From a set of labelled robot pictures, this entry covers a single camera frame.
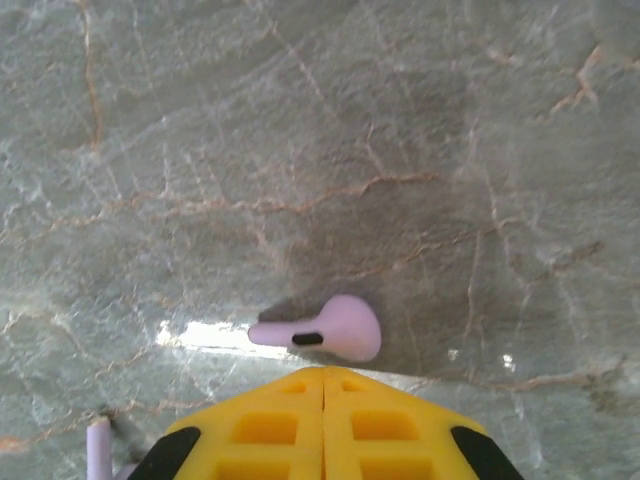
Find purple wireless earbud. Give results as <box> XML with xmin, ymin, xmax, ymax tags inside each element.
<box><xmin>247</xmin><ymin>293</ymin><xmax>383</xmax><ymax>364</ymax></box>

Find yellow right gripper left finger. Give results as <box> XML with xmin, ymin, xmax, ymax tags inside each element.
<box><xmin>132</xmin><ymin>366</ymin><xmax>326</xmax><ymax>480</ymax></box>

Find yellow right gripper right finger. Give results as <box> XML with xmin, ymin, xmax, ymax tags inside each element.
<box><xmin>323</xmin><ymin>366</ymin><xmax>524</xmax><ymax>480</ymax></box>

